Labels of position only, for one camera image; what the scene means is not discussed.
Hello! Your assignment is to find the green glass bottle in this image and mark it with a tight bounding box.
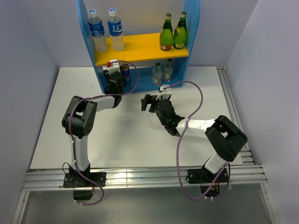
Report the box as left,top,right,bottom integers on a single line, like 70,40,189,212
173,11,187,49
159,13,173,51

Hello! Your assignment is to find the purple cable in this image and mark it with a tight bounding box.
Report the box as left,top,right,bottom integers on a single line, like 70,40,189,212
69,60,140,206
163,81,231,201

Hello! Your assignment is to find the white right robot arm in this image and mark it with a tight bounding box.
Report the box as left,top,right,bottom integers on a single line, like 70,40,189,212
141,94,248,184

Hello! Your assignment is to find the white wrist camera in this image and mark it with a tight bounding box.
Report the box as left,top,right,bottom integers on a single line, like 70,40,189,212
156,85,172,100
106,59,121,75

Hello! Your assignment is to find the clear glass bottle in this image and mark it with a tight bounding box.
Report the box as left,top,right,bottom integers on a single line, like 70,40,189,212
163,58,174,82
152,63,162,85

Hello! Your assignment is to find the Red Bull can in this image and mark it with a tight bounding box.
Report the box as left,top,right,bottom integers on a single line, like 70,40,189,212
121,63,130,83

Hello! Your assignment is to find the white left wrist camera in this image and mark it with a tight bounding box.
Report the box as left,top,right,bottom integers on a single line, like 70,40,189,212
106,59,121,75

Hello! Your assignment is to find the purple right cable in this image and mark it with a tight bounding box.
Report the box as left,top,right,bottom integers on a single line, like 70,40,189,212
163,81,231,201

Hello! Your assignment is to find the green glass bottle right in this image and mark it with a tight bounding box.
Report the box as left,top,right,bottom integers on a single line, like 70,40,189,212
173,11,187,49

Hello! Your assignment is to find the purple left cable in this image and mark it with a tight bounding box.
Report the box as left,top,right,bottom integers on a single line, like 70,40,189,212
69,60,140,206

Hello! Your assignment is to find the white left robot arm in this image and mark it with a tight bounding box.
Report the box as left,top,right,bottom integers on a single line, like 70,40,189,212
62,68,127,187

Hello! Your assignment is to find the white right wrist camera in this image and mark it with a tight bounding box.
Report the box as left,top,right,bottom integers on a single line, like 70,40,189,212
156,85,172,100

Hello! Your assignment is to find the green glass bottle left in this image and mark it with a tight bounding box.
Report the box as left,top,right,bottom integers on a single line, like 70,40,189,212
159,13,173,51

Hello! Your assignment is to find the blue and yellow shelf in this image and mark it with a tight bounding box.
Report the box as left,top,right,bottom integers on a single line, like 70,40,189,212
76,0,200,92

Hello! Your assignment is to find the aluminium rail frame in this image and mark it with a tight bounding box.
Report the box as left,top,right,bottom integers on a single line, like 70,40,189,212
11,66,281,224

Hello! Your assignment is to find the Pocari Sweat bottle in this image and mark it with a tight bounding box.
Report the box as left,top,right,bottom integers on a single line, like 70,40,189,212
88,9,108,53
107,8,125,51

